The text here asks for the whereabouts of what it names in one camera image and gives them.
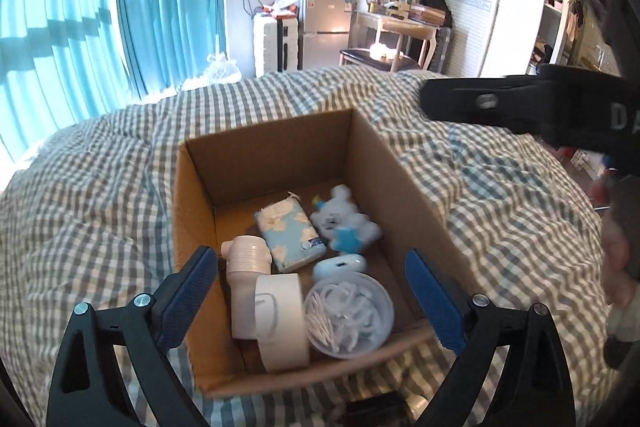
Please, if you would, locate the silver mini fridge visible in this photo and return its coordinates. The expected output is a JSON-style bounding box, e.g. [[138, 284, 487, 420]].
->
[[298, 0, 352, 69]]

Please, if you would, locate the blue tissue pack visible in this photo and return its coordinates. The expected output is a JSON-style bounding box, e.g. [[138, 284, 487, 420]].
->
[[254, 194, 326, 273]]

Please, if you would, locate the white bear plush star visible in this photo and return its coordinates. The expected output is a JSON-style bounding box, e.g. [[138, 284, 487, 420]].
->
[[310, 184, 382, 254]]

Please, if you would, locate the wooden chair black seat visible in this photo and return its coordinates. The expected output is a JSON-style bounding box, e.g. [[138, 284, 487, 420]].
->
[[338, 32, 437, 72]]

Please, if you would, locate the white dressing table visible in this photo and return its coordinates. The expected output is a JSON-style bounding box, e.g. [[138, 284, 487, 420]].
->
[[349, 12, 451, 72]]

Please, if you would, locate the white plug-in device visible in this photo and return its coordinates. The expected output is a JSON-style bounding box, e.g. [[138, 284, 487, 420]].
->
[[221, 235, 272, 340]]

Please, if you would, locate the large teal curtain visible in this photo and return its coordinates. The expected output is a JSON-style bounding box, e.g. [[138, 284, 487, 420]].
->
[[1, 0, 224, 165]]

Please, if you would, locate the clear cotton swab container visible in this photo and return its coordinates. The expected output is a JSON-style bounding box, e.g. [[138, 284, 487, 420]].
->
[[304, 272, 395, 360]]

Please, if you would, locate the checkered bed quilt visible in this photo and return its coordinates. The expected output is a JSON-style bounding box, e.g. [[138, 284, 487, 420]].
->
[[1, 67, 615, 425]]

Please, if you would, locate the brown cardboard box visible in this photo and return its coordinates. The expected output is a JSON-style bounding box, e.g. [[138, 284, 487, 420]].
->
[[172, 108, 480, 399]]

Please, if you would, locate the person's right hand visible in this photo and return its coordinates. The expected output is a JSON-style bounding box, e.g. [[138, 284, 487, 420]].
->
[[591, 176, 639, 369]]

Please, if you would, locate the white suitcase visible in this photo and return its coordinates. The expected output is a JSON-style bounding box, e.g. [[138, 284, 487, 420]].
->
[[253, 11, 298, 77]]

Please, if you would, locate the white tape roll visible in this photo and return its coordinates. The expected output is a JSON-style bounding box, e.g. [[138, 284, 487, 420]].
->
[[255, 273, 310, 373]]

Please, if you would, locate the black bag on table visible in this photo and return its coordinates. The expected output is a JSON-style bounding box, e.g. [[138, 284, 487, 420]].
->
[[420, 0, 454, 28]]

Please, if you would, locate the white sliding wardrobe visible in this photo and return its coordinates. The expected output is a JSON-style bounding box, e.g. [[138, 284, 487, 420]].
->
[[444, 0, 570, 77]]

